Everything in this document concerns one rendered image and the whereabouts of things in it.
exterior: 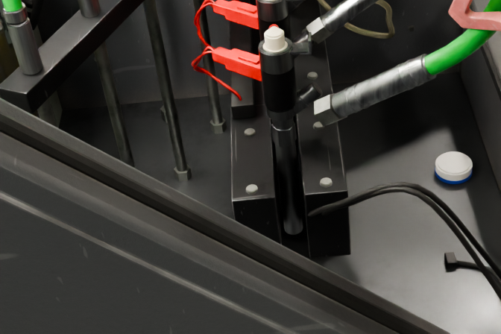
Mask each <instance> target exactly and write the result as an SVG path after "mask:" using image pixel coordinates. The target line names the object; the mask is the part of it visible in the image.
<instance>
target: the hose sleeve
mask: <svg viewBox="0 0 501 334"><path fill-rule="evenodd" d="M427 55H428V54H422V55H420V56H418V57H415V58H412V59H410V60H407V61H406V62H405V63H400V64H398V65H397V66H395V67H394V68H391V69H389V70H387V71H384V72H382V73H380V74H378V75H375V76H373V77H372V78H368V79H367V80H365V81H362V82H358V83H355V84H354V85H353V86H349V87H347V88H345V89H344V90H342V91H340V92H337V93H336V94H334V95H333V98H332V105H333V109H334V111H335V112H336V113H337V114H339V115H340V116H342V117H345V116H348V115H350V114H352V113H357V112H359V111H361V110H362V109H366V108H368V107H369V106H371V105H373V104H376V103H378V102H381V101H383V100H385V99H387V98H390V97H392V96H394V95H397V94H399V93H402V92H404V91H406V90H410V89H413V88H414V87H416V86H420V85H422V84H423V83H426V82H427V81H430V80H432V79H434V78H436V75H431V74H430V73H429V72H428V70H427V69H426V66H425V63H424V59H425V56H427Z"/></svg>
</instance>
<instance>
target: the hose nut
mask: <svg viewBox="0 0 501 334"><path fill-rule="evenodd" d="M334 94H335V93H333V94H330V95H327V96H325V97H323V98H320V99H318V100H317V101H314V111H315V117H316V118H317V119H318V120H319V122H320V123H321V124H322V125H323V126H325V125H330V124H332V123H334V122H337V121H339V120H342V119H344V118H347V116H345V117H342V116H340V115H339V114H337V113H336V112H335V111H334V109H333V105H332V98H333V95H334Z"/></svg>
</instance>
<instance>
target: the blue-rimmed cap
mask: <svg viewBox="0 0 501 334"><path fill-rule="evenodd" d="M472 166H473V164H472V161H471V159H470V158H469V157H468V156H467V155H465V154H463V153H460V152H455V151H451V152H447V153H444V154H442V155H440V156H439V157H438V158H437V160H436V161H435V175H436V177H437V178H438V179H439V180H441V181H443V182H445V183H450V184H460V183H464V182H466V181H468V180H469V179H470V178H471V176H472V173H473V168H472Z"/></svg>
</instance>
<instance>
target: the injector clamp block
mask: <svg viewBox="0 0 501 334"><path fill-rule="evenodd" d="M320 16H321V9H320V3H319V2H318V1H317V0H305V1H303V2H302V3H300V4H299V6H298V7H297V8H295V9H294V10H293V11H292V12H290V13H289V21H290V29H291V38H292V39H293V38H296V37H298V36H299V35H300V34H302V33H303V32H304V31H308V30H307V28H306V26H307V25H309V24H310V23H312V22H313V21H315V20H316V19H317V18H318V17H320ZM260 43H261V42H260V35H259V30H257V29H255V28H252V45H253V54H255V55H258V56H259V49H258V46H259V44H260ZM294 70H295V79H296V88H297V91H298V90H299V89H303V88H304V87H306V86H307V85H309V84H310V83H311V82H316V83H317V84H318V85H319V87H320V88H321V90H322V96H321V97H319V98H318V99H320V98H323V97H325V96H327V95H330V94H333V86H332V81H331V76H330V67H329V61H328V56H327V47H326V42H325V40H323V41H322V42H320V43H318V44H317V43H316V42H315V43H314V44H313V45H312V53H311V54H300V55H299V56H297V57H296V58H295V59H294ZM254 95H255V112H256V115H255V117H251V118H243V119H234V118H233V117H232V111H231V95H230V122H231V191H232V205H233V214H234V219H235V221H237V222H239V223H240V224H243V225H245V226H246V227H249V228H250V229H252V230H255V231H256V232H258V233H260V234H262V235H264V236H266V237H268V238H270V239H272V240H273V241H275V242H277V243H279V244H282V239H281V227H280V223H283V210H282V203H281V196H280V183H279V176H278V169H277V155H276V148H275V142H273V137H272V130H271V125H272V123H273V122H272V119H270V118H269V117H268V114H267V110H266V106H265V101H264V95H263V88H262V81H258V80H255V79H254ZM318 99H316V100H315V101H317V100H318ZM293 121H294V122H295V126H296V134H297V139H296V140H295V145H296V153H297V169H298V177H299V186H300V202H301V210H302V219H303V221H306V231H307V239H308V247H309V257H310V258H318V257H327V256H343V255H350V254H351V243H350V212H349V207H345V208H341V209H337V210H335V211H333V212H331V213H330V214H328V215H325V216H323V215H322V213H320V214H317V215H315V216H312V217H309V216H308V214H309V212H311V211H313V210H314V209H317V208H319V207H322V206H325V205H327V204H332V203H335V202H337V201H341V200H343V199H345V198H349V196H348V187H347V178H346V173H345V167H344V158H343V153H342V148H341V139H340V134H339V129H338V122H334V123H332V124H330V125H325V126H323V125H322V124H321V123H320V122H319V120H318V119H317V118H316V117H315V111H314V101H313V102H312V103H311V104H310V105H309V106H308V107H307V108H305V109H304V110H302V111H300V112H299V113H298V114H296V115H295V116H294V117H293Z"/></svg>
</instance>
